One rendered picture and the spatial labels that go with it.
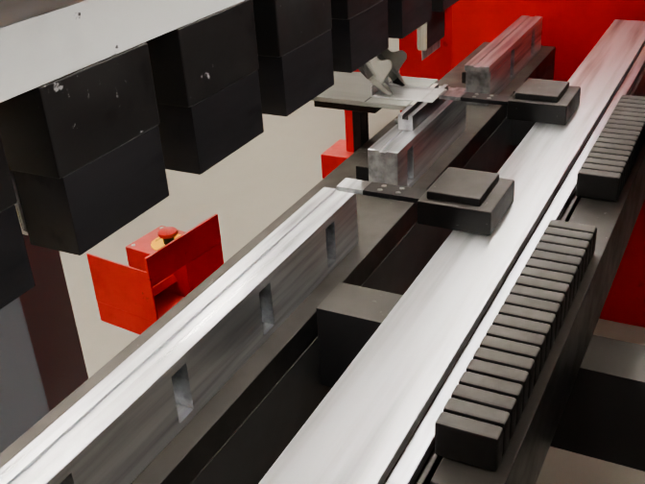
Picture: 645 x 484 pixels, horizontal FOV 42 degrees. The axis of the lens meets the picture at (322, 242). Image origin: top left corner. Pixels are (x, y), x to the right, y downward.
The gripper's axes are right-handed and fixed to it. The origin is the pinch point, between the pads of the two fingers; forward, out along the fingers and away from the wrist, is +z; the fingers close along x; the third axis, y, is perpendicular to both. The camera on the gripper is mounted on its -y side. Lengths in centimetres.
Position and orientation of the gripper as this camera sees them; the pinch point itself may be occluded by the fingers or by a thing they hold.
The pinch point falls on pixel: (392, 87)
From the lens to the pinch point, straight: 175.4
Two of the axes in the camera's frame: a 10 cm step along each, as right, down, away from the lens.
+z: 6.2, 7.8, 0.8
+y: 6.4, -4.5, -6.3
